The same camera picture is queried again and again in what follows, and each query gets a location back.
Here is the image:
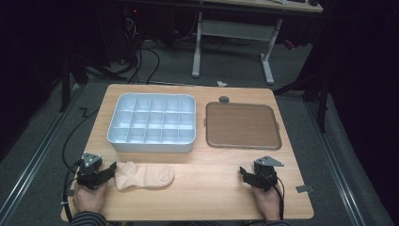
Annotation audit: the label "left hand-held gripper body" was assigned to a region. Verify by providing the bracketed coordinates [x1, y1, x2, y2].
[76, 152, 105, 191]

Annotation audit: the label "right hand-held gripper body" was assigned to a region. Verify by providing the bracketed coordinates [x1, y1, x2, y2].
[252, 155, 285, 193]

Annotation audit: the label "peach sock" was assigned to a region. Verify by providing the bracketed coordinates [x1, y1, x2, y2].
[114, 161, 175, 192]

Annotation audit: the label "person's left hand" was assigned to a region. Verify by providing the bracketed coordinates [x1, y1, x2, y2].
[72, 180, 109, 215]

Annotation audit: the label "person's right hand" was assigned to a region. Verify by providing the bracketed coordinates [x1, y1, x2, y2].
[251, 185, 282, 221]

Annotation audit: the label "brown tray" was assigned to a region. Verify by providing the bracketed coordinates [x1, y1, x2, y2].
[204, 101, 283, 151]

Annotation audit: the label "white divided storage box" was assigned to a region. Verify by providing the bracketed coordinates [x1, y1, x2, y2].
[106, 92, 198, 154]

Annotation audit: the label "black stand legs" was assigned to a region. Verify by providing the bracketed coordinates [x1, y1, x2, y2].
[272, 70, 331, 134]

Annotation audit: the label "background desk with white legs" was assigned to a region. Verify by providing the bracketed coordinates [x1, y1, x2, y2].
[190, 0, 325, 87]

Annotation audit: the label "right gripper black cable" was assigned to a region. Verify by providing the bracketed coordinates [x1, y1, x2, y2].
[265, 174, 286, 220]

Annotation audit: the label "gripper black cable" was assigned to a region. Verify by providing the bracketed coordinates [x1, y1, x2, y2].
[265, 174, 286, 220]
[61, 159, 83, 222]

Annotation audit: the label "black cable on floor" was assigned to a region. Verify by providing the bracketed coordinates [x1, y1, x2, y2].
[61, 106, 100, 170]

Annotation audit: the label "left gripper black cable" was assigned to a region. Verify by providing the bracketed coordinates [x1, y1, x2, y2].
[61, 159, 83, 222]

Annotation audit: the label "metal floor rail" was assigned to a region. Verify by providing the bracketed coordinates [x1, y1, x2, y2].
[304, 101, 367, 226]
[0, 84, 83, 226]

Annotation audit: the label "black stand post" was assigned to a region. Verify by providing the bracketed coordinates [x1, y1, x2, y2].
[58, 56, 72, 114]

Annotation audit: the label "bundle of black cables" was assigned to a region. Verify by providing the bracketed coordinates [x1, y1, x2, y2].
[84, 15, 162, 86]

